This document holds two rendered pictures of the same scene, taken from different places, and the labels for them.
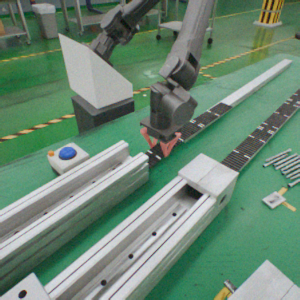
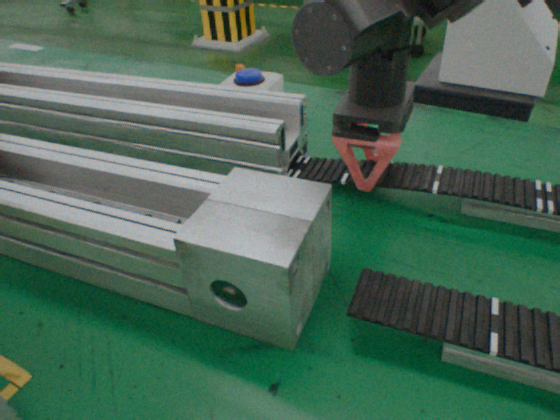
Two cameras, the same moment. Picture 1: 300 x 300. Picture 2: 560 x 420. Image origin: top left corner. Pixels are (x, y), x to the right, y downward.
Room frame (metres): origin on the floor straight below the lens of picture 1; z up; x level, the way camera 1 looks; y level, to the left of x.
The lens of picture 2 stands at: (0.30, -0.38, 1.07)
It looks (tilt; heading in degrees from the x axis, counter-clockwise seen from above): 38 degrees down; 70
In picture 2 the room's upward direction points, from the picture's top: 3 degrees counter-clockwise
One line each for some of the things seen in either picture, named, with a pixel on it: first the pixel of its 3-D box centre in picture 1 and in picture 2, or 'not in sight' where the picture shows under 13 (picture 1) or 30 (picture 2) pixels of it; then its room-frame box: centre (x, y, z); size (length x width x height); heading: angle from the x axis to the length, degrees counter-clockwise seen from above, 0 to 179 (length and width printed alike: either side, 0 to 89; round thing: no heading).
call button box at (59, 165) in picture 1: (71, 164); (248, 100); (0.47, 0.21, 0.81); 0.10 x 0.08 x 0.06; 46
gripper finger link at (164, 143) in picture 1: (163, 141); (370, 147); (0.53, -0.04, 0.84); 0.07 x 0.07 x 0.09; 46
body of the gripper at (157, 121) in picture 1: (161, 117); (377, 79); (0.54, -0.03, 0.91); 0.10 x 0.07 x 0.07; 46
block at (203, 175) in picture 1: (201, 184); (268, 244); (0.38, -0.12, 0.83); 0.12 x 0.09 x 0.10; 46
